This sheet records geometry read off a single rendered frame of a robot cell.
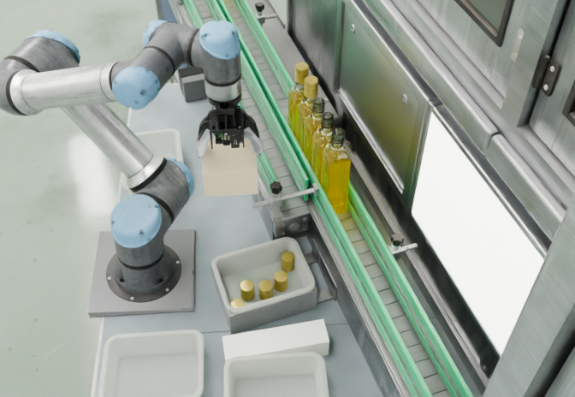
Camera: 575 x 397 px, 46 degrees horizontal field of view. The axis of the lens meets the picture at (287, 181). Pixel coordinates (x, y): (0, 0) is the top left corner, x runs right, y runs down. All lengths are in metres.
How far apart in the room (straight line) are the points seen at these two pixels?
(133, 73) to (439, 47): 0.58
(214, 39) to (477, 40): 0.48
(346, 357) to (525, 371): 1.09
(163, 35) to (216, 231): 0.69
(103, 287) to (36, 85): 0.57
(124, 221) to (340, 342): 0.58
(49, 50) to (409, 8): 0.79
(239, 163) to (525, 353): 1.03
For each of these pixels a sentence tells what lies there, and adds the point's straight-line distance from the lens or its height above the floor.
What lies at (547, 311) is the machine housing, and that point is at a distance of 0.55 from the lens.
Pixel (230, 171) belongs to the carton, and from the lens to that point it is 1.51.
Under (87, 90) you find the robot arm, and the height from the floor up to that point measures 1.37.
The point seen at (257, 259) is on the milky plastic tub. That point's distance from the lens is 1.76.
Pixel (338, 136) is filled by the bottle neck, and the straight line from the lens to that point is 1.57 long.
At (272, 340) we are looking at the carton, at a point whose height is 0.81.
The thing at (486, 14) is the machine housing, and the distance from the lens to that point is 1.27.
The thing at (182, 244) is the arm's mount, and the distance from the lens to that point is 1.85.
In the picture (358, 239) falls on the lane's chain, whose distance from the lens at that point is 1.70.
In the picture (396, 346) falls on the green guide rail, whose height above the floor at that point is 0.94.
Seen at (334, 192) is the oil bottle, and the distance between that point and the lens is 1.68.
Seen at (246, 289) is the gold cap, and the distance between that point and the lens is 1.69.
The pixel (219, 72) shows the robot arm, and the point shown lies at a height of 1.38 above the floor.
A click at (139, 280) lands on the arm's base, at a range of 1.73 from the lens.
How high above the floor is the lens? 2.20
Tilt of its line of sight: 47 degrees down
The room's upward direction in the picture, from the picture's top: straight up
